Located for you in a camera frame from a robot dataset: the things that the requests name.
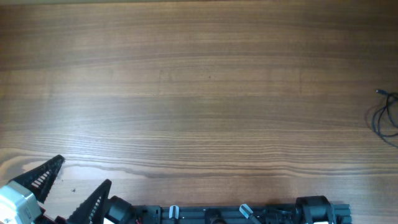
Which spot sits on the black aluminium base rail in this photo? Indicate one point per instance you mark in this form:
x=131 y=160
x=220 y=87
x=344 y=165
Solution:
x=305 y=210

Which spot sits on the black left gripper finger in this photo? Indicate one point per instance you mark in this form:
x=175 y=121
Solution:
x=93 y=209
x=40 y=179

